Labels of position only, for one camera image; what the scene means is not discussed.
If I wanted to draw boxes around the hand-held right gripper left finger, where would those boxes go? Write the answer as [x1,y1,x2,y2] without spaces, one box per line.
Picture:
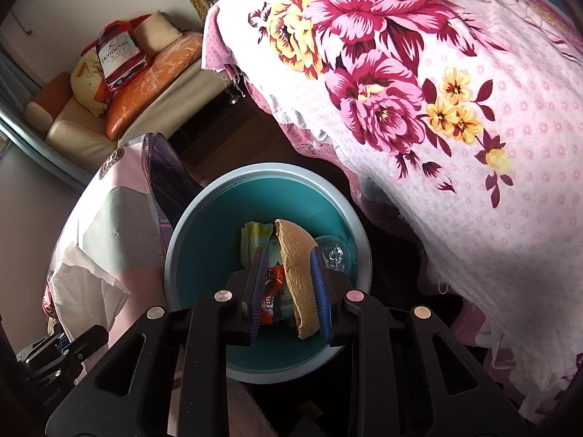
[46,246,270,437]

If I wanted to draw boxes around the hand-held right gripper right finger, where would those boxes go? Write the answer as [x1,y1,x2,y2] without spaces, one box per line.
[310,246,529,437]

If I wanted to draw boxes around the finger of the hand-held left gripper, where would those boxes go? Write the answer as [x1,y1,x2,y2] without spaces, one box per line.
[55,324,110,374]

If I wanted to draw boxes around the orange snack bag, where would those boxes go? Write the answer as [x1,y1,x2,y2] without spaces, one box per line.
[259,265,287,325]

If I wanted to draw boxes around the brown bread piece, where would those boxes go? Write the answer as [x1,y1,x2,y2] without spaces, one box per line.
[273,218,322,340]

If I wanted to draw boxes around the clear bottle with blue label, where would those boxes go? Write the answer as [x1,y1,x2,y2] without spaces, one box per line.
[314,235,356,278]

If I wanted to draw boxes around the white and yellow wrapper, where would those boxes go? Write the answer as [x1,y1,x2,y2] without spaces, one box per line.
[240,221,276,267]

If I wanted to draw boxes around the teal round trash bin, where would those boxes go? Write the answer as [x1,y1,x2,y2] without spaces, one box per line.
[164,162,373,384]

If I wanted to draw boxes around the white tissue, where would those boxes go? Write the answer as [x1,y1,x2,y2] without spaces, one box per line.
[49,243,130,342]

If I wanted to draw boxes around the pink and grey bedsheet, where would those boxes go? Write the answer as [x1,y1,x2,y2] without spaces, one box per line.
[46,133,274,437]

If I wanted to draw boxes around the pink floral blanket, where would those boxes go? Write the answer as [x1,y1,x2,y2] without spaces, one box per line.
[203,0,583,429]

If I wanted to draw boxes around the cream leather sofa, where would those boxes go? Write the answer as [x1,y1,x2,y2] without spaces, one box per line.
[25,32,238,174]

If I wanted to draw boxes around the orange sofa cushion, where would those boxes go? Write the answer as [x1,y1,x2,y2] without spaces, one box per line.
[106,32,203,139]

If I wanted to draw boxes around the yellow printed pillow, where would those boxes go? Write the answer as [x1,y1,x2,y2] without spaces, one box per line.
[70,50,114,117]

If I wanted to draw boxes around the beige pillow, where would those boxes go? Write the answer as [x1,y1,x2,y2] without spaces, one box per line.
[134,10,183,58]

